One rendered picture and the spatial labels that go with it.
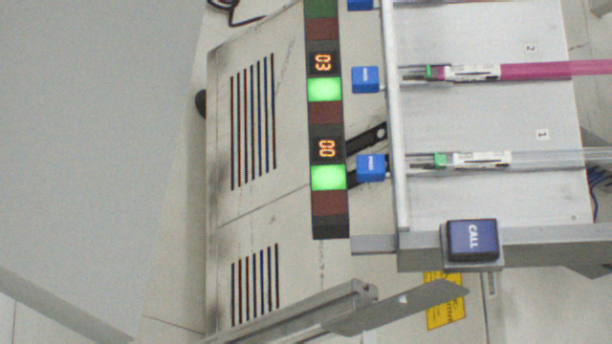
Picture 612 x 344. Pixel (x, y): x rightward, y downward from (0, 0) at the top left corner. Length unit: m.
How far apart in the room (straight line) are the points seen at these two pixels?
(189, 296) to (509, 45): 0.85
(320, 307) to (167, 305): 0.69
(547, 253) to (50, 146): 0.52
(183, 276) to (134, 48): 0.84
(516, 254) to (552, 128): 0.15
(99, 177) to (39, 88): 0.10
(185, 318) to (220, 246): 0.13
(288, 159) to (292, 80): 0.14
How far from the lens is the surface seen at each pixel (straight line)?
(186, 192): 2.18
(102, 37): 1.30
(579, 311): 1.78
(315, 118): 1.41
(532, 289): 1.69
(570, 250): 1.36
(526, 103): 1.42
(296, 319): 1.43
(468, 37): 1.46
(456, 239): 1.29
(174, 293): 2.09
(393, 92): 1.39
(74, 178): 1.21
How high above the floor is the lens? 1.47
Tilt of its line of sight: 37 degrees down
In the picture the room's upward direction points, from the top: 64 degrees clockwise
